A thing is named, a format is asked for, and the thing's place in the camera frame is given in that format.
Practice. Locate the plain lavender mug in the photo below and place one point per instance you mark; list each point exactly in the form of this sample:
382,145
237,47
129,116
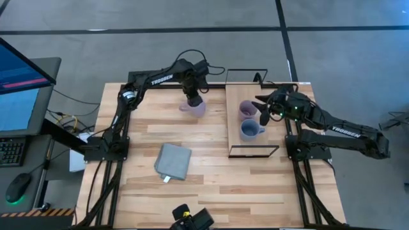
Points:
199,112

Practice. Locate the black computer mouse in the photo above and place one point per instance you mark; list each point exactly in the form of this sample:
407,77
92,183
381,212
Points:
17,187

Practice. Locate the white box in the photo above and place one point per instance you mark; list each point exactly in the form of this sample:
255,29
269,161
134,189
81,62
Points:
76,163

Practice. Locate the grey-framed computer monitor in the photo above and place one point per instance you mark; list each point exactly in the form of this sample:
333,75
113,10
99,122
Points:
19,108

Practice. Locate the black backlit keyboard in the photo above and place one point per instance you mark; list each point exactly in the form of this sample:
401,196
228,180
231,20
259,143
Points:
11,151

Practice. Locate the purple and cream ribbed mug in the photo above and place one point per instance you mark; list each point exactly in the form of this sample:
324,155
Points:
246,111

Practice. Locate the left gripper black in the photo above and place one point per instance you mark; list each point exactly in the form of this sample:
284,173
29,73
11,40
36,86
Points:
192,87

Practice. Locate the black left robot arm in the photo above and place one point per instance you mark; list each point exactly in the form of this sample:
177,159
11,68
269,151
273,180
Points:
159,79

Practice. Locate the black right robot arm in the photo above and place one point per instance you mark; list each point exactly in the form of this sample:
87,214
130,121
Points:
346,131

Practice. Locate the black stand legs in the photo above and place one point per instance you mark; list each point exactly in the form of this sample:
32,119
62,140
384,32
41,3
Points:
399,123

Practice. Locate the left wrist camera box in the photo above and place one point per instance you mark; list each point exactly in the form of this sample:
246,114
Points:
202,67

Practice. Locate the folded grey towel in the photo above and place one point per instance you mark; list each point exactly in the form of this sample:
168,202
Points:
172,161

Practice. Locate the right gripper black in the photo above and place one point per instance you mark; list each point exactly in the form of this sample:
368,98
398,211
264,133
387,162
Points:
287,105

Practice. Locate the tilted computer monitor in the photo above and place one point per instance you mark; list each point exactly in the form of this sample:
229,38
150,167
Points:
16,73

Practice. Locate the black aluminium rig frame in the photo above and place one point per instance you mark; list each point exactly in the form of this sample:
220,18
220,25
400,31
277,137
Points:
220,85

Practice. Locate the grey-blue faceted mug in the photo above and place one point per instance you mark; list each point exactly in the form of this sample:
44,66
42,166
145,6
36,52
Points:
249,131

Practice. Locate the yellow-black hazard tape strip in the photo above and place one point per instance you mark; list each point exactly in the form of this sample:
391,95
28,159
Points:
48,212

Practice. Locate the grey side desk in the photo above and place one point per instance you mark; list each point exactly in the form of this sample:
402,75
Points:
9,169

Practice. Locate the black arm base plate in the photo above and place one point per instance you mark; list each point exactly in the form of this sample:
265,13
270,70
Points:
319,156
96,155

